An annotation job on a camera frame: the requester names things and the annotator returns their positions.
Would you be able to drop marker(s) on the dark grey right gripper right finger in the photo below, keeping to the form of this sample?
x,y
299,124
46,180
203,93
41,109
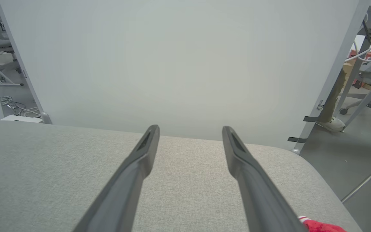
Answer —
x,y
259,193

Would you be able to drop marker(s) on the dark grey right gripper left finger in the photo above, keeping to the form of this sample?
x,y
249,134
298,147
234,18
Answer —
x,y
124,187

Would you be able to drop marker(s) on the red and white jersey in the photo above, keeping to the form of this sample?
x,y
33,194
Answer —
x,y
320,226

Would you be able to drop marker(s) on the black tape strip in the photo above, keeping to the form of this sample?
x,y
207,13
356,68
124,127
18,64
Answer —
x,y
311,118
296,140

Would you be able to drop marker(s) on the white shoe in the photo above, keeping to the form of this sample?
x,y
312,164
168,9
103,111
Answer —
x,y
333,124

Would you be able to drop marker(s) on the thin metal rod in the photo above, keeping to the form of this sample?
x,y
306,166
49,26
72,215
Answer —
x,y
366,179

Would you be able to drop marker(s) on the person leg khaki trousers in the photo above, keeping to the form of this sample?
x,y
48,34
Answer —
x,y
332,100

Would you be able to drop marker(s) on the white equipment box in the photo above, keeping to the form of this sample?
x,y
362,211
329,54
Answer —
x,y
21,119

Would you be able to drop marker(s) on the white partition panel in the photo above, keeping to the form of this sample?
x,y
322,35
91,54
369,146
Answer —
x,y
172,64

